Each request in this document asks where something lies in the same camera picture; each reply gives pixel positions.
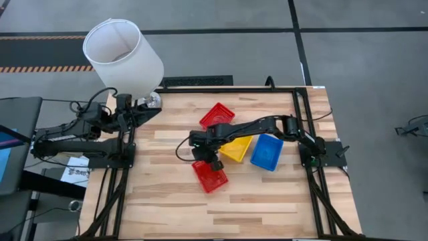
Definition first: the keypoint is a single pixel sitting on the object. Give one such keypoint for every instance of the black aluminium table frame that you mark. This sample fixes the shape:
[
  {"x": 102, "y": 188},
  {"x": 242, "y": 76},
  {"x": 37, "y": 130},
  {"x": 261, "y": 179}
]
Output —
[{"x": 227, "y": 90}]

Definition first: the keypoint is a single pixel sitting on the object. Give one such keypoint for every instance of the silver lamp base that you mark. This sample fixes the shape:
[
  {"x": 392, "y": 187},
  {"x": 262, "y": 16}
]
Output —
[{"x": 154, "y": 99}]

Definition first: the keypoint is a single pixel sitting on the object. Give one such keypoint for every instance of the white lamp shade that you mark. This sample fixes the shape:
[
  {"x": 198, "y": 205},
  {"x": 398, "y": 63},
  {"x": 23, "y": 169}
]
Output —
[{"x": 127, "y": 63}]

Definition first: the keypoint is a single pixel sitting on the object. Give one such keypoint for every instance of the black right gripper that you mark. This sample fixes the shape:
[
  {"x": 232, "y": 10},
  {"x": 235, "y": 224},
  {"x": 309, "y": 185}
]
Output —
[{"x": 204, "y": 147}]

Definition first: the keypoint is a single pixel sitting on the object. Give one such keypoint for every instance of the red plastic slotted basket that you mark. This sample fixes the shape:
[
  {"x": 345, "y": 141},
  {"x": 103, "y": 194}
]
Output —
[
  {"x": 209, "y": 180},
  {"x": 217, "y": 115}
]

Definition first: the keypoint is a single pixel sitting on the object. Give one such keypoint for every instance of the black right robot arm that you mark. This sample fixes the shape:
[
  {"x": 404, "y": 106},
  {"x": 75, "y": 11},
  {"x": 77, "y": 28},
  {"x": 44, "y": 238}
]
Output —
[{"x": 261, "y": 125}]

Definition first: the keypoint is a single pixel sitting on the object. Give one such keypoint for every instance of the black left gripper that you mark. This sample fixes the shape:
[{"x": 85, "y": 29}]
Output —
[{"x": 125, "y": 117}]

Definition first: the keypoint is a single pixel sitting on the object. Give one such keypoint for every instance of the blue screen tablet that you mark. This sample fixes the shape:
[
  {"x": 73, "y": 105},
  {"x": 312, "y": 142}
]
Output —
[{"x": 5, "y": 150}]

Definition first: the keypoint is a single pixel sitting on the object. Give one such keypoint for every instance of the black floor grille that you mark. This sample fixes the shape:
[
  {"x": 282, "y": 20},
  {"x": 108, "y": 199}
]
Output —
[{"x": 197, "y": 81}]

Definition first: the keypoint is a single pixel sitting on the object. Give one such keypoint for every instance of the black floor device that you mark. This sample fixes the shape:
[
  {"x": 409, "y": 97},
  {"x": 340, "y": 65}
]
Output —
[{"x": 414, "y": 127}]

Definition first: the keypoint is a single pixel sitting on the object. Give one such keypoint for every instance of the white printed paper sheet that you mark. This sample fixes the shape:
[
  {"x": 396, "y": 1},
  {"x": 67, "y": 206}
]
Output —
[{"x": 77, "y": 170}]

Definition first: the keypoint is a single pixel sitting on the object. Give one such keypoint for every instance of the blue plastic slotted basket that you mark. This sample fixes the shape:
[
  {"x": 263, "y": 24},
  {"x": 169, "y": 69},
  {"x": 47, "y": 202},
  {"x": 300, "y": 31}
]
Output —
[
  {"x": 266, "y": 152},
  {"x": 264, "y": 169}
]

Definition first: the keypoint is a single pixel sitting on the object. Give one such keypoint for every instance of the dark grey desk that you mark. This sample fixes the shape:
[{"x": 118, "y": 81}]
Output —
[{"x": 23, "y": 114}]

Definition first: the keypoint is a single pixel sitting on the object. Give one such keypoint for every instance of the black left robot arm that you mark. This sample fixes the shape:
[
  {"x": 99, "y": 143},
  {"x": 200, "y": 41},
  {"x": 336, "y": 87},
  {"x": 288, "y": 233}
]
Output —
[{"x": 83, "y": 147}]

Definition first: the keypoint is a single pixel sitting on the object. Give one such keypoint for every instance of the yellow plastic slotted basket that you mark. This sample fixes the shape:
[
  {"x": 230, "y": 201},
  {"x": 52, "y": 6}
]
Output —
[
  {"x": 237, "y": 149},
  {"x": 234, "y": 160}
]

